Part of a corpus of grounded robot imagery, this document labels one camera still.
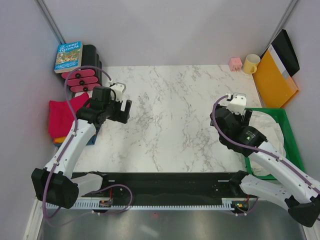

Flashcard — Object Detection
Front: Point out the white slotted cable duct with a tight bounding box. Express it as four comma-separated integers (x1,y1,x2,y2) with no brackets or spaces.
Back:
46,198,258,210

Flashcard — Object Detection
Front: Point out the orange folded t shirt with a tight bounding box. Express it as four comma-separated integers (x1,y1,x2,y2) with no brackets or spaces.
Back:
53,136,66,144

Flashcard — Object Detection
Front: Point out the white t shirt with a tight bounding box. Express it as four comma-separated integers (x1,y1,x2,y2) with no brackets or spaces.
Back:
246,111,287,176

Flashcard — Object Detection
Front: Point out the yellow mug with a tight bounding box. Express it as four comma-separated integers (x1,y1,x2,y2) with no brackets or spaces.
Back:
243,54,261,75

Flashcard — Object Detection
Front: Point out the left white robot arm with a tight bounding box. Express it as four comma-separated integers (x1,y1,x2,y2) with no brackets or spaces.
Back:
31,82,132,209

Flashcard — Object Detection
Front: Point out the green plastic tray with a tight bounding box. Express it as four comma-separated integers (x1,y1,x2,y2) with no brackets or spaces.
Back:
251,108,305,171

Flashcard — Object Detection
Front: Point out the pink plug cube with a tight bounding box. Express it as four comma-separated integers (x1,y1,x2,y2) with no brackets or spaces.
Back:
228,57,243,72

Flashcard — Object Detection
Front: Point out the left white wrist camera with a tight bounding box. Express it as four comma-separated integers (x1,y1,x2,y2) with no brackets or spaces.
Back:
110,82,126,103

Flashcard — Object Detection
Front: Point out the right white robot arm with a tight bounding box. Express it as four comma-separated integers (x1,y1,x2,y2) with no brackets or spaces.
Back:
210,103,320,228

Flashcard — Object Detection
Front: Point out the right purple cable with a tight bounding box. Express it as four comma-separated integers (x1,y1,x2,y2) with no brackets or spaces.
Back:
212,93,320,217

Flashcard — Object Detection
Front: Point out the blue treehouse book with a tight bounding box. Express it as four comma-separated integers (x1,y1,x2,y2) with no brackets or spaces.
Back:
54,41,83,74

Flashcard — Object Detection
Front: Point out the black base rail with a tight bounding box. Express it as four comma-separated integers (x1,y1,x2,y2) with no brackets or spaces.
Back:
85,172,256,206

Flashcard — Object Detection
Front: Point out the purple cable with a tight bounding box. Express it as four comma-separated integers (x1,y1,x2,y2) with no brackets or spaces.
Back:
41,65,133,227
212,93,320,217

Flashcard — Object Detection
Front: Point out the red folded t shirt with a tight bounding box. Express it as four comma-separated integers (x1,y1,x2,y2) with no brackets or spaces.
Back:
48,92,89,139

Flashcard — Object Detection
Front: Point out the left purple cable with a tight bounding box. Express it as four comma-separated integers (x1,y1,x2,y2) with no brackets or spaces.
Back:
41,65,133,227

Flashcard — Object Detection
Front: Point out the blue folded t shirt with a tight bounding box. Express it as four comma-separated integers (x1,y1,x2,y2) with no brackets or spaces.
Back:
53,128,100,147

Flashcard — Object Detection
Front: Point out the black pink drawer organizer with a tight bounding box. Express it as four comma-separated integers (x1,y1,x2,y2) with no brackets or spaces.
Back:
67,44,102,93

